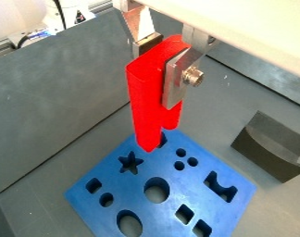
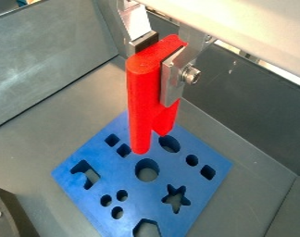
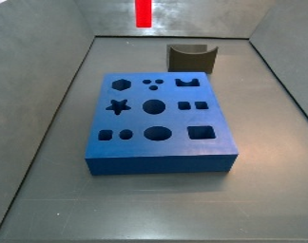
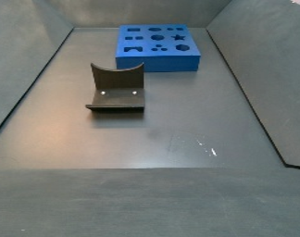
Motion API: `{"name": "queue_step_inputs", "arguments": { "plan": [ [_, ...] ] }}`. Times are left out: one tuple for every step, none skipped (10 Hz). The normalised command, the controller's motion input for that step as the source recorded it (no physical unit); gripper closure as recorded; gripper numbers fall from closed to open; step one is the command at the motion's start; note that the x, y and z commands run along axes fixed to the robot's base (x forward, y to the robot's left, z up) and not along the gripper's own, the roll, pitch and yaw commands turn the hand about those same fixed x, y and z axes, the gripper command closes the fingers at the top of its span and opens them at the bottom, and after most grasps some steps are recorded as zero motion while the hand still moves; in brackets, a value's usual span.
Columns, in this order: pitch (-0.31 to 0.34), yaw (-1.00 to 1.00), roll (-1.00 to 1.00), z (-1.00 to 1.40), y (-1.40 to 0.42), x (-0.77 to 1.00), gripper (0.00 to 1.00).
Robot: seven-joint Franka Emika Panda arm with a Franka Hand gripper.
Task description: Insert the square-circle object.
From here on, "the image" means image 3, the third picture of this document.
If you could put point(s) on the red square-circle peg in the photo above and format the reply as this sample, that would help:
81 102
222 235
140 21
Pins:
144 13

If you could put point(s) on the blue foam shape-sorting block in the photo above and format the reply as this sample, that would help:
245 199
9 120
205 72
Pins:
158 124

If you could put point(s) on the dark grey curved holder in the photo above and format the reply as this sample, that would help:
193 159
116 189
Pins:
190 58

